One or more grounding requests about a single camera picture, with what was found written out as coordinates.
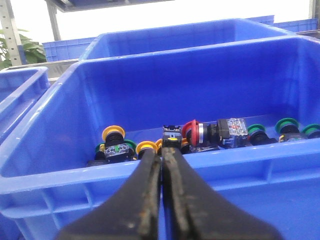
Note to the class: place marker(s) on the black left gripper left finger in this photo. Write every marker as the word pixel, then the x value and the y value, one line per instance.
pixel 131 213

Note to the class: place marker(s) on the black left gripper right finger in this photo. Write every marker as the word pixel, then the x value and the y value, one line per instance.
pixel 194 211

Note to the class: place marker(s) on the red push button switch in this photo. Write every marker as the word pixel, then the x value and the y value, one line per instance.
pixel 225 133

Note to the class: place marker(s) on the blue plastic bin with buttons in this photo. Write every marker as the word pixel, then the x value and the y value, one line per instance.
pixel 44 179

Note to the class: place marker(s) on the green push button left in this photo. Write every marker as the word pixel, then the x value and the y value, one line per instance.
pixel 100 152

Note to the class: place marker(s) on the green push button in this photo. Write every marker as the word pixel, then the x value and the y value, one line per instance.
pixel 288 130
pixel 312 131
pixel 100 152
pixel 257 135

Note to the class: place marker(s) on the yellow push button upright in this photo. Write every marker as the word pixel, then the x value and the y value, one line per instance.
pixel 113 134

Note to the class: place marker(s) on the yellow push button near finger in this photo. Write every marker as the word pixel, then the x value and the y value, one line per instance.
pixel 145 145

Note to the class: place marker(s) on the black yellow contact block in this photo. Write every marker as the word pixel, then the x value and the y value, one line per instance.
pixel 172 136

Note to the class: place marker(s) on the green push button centre right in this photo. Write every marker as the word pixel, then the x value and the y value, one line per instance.
pixel 257 135

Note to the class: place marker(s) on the green push button far right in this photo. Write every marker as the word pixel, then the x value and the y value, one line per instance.
pixel 312 131

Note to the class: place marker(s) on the blue plastic bin left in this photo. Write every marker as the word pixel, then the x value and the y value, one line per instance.
pixel 20 89

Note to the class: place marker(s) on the blue crate background left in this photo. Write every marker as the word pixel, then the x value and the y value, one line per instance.
pixel 66 49

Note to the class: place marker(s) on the blue crate background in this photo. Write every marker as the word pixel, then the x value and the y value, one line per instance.
pixel 66 49
pixel 295 26

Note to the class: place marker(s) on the blue plastic bin behind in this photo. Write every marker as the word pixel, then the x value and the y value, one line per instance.
pixel 130 42

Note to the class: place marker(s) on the green potted plant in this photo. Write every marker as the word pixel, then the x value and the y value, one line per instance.
pixel 34 51

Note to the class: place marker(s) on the blue crate background right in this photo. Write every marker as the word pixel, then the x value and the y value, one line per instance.
pixel 295 26

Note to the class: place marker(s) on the perforated metal rack post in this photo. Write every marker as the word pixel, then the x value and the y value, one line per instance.
pixel 11 34

